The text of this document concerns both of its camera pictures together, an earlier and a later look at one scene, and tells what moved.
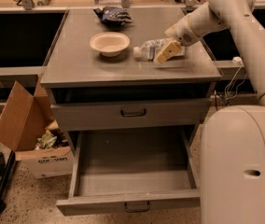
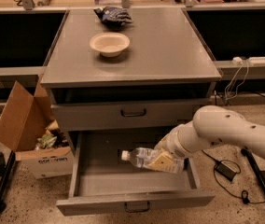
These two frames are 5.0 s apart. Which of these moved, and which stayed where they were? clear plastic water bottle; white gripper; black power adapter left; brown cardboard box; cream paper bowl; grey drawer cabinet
Moved: clear plastic water bottle; white gripper
Stayed: brown cardboard box; grey drawer cabinet; cream paper bowl; black power adapter left
